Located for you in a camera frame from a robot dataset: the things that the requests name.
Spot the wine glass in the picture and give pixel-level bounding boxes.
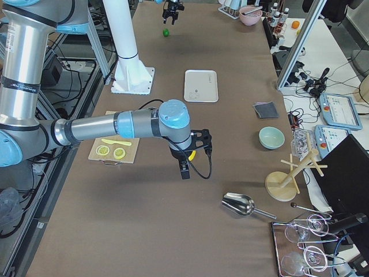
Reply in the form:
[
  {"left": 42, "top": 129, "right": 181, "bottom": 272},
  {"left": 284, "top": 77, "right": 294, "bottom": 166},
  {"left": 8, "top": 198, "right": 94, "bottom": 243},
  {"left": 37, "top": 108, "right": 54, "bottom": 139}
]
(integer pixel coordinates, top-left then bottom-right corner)
[
  {"left": 284, "top": 214, "right": 329, "bottom": 243},
  {"left": 281, "top": 246, "right": 328, "bottom": 276}
]

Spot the wooden cutting board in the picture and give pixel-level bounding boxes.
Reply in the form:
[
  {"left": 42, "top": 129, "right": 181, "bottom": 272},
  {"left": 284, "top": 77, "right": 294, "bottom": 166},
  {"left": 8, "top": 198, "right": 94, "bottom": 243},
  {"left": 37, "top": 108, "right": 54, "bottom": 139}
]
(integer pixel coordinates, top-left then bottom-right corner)
[{"left": 88, "top": 110, "right": 140, "bottom": 164}]

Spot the lower teach pendant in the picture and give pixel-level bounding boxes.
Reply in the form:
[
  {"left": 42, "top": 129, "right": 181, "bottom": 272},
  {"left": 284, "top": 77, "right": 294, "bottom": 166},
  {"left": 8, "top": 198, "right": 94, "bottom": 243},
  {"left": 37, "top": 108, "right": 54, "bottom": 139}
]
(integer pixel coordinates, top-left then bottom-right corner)
[{"left": 314, "top": 125, "right": 351, "bottom": 156}]

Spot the wooden mug tree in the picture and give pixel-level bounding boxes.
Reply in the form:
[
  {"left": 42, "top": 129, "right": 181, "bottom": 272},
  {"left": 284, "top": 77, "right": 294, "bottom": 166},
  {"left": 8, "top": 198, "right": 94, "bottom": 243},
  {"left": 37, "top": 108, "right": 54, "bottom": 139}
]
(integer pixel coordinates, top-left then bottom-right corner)
[{"left": 265, "top": 134, "right": 328, "bottom": 201}]

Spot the beige rabbit tray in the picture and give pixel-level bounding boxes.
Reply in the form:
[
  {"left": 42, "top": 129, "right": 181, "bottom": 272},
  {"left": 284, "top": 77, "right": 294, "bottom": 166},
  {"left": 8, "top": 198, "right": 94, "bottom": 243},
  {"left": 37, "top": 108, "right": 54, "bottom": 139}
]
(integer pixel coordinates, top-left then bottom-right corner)
[{"left": 184, "top": 70, "right": 219, "bottom": 103}]

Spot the pale green bowl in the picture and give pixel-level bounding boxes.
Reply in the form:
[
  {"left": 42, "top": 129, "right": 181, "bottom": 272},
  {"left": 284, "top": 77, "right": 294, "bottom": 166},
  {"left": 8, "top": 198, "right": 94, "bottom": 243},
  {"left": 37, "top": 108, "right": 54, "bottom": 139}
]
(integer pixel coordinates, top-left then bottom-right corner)
[{"left": 258, "top": 126, "right": 285, "bottom": 149}]

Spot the clear plastic container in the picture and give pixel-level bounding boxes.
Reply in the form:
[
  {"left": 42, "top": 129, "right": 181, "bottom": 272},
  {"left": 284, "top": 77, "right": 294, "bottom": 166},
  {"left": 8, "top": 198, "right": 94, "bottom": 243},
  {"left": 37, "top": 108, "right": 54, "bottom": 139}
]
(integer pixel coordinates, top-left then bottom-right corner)
[{"left": 291, "top": 129, "right": 316, "bottom": 158}]

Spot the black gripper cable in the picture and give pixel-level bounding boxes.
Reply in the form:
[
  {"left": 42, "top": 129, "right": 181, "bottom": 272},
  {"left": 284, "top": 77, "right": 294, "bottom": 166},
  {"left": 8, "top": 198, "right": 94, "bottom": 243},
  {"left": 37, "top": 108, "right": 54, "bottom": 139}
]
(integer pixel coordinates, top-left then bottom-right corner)
[{"left": 168, "top": 138, "right": 213, "bottom": 179}]

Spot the black monitor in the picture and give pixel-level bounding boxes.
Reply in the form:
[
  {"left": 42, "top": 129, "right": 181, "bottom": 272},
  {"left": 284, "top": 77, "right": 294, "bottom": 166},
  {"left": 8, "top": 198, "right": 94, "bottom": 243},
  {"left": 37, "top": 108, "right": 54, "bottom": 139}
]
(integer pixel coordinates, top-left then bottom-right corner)
[{"left": 315, "top": 134, "right": 368, "bottom": 215}]

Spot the green lime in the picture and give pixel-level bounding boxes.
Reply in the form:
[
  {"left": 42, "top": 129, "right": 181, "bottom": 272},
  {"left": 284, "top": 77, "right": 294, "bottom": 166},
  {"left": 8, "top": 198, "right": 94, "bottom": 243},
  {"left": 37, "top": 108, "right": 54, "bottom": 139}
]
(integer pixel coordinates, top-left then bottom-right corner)
[{"left": 163, "top": 28, "right": 170, "bottom": 37}]

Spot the upper teach pendant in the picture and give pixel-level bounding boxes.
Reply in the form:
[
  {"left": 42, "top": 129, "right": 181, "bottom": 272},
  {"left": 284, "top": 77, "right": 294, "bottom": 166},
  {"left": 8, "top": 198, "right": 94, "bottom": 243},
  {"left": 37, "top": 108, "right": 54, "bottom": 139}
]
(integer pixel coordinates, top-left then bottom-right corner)
[{"left": 319, "top": 93, "right": 363, "bottom": 130}]

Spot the pink bowl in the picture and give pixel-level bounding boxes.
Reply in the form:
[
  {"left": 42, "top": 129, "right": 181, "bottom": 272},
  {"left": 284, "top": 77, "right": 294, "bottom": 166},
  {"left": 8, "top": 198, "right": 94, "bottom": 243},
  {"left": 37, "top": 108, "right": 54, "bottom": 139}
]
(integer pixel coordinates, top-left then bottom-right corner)
[{"left": 239, "top": 6, "right": 262, "bottom": 26}]

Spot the aluminium frame post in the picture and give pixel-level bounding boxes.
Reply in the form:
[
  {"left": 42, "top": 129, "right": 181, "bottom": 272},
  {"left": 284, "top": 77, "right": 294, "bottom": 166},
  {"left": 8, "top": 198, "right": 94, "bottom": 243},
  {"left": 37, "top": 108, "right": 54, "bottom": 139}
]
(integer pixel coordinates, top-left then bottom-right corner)
[{"left": 276, "top": 0, "right": 326, "bottom": 91}]

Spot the bottle rack with bottles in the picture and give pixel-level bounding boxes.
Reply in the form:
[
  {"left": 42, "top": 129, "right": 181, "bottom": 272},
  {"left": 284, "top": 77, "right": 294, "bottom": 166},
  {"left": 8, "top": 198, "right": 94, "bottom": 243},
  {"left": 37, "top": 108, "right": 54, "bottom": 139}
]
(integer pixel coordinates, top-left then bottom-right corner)
[{"left": 266, "top": 2, "right": 289, "bottom": 38}]

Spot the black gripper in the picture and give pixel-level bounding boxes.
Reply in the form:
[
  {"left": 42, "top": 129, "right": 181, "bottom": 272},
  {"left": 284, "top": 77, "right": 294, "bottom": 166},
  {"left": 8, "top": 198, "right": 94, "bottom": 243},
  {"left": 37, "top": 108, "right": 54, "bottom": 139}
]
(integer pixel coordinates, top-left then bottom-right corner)
[
  {"left": 162, "top": 0, "right": 185, "bottom": 25},
  {"left": 170, "top": 148, "right": 193, "bottom": 179}
]

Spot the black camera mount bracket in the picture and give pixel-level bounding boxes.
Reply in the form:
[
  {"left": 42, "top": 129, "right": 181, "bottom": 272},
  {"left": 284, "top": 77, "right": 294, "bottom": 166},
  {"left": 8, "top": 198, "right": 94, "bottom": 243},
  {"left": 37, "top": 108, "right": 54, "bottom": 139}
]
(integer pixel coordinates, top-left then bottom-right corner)
[{"left": 190, "top": 129, "right": 212, "bottom": 150}]

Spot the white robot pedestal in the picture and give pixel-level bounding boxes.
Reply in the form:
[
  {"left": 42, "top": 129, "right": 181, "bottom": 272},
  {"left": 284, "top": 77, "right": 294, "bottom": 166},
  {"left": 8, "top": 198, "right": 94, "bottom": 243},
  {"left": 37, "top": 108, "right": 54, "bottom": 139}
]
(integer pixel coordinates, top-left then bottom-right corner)
[{"left": 103, "top": 0, "right": 155, "bottom": 95}]

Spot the teach pendant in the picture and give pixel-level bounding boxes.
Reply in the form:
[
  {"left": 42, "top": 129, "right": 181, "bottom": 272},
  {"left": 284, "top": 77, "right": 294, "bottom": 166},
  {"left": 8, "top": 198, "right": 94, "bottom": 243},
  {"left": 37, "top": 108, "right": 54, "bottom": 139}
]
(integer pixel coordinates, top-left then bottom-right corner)
[
  {"left": 319, "top": 93, "right": 363, "bottom": 130},
  {"left": 314, "top": 125, "right": 351, "bottom": 156}
]

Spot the black ball tipped rod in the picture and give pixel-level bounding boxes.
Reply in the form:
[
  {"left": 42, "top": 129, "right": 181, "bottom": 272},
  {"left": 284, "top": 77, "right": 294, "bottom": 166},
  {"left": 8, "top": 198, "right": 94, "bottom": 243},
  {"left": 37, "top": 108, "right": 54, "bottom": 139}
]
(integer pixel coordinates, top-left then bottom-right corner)
[{"left": 290, "top": 203, "right": 332, "bottom": 214}]

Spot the orange fruit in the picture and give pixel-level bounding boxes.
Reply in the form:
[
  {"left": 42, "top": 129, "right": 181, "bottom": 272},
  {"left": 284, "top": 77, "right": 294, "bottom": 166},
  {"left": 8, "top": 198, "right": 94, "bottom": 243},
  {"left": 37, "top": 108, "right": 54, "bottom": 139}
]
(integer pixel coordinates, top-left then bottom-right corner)
[{"left": 291, "top": 20, "right": 300, "bottom": 29}]

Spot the clear plastic bag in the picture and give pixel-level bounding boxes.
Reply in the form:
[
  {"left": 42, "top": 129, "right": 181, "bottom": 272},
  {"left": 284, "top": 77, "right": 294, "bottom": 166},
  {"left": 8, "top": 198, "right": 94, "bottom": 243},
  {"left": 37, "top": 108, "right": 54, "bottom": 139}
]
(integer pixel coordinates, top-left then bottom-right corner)
[{"left": 1, "top": 187, "right": 23, "bottom": 234}]

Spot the grey folded cloth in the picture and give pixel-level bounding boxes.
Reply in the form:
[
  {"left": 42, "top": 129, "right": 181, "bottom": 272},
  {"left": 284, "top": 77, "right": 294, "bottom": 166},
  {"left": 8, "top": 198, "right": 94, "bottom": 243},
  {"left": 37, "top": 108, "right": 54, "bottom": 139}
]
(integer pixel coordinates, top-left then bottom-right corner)
[{"left": 253, "top": 102, "right": 279, "bottom": 119}]

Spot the shiny metal scoop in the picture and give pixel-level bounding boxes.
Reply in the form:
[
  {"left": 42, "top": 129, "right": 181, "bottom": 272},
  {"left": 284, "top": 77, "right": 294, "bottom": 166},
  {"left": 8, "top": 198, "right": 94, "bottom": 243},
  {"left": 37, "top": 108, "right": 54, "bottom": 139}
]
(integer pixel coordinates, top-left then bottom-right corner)
[{"left": 221, "top": 192, "right": 277, "bottom": 219}]

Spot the metal glass rack tray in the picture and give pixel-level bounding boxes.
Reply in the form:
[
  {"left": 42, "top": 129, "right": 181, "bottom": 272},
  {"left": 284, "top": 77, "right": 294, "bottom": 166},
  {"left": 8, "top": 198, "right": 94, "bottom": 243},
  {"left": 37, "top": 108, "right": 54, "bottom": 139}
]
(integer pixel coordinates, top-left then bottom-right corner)
[{"left": 271, "top": 215, "right": 350, "bottom": 276}]

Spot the lower wine glass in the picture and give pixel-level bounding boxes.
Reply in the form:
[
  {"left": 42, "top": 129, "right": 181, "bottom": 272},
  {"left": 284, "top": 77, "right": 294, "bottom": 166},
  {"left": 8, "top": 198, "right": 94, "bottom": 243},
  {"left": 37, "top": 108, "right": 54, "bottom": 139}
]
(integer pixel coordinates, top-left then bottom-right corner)
[{"left": 281, "top": 246, "right": 328, "bottom": 276}]

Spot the upper wine glass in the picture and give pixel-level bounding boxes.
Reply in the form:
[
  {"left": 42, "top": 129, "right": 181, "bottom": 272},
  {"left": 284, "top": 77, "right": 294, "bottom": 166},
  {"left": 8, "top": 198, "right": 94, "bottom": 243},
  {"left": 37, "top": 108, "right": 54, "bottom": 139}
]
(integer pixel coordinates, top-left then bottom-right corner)
[{"left": 284, "top": 214, "right": 329, "bottom": 243}]

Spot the yellow plastic knife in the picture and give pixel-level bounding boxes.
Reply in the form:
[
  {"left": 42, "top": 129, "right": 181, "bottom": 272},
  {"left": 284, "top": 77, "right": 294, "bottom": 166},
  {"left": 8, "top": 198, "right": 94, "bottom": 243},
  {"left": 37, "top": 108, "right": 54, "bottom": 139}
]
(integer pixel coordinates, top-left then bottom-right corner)
[{"left": 101, "top": 138, "right": 132, "bottom": 146}]

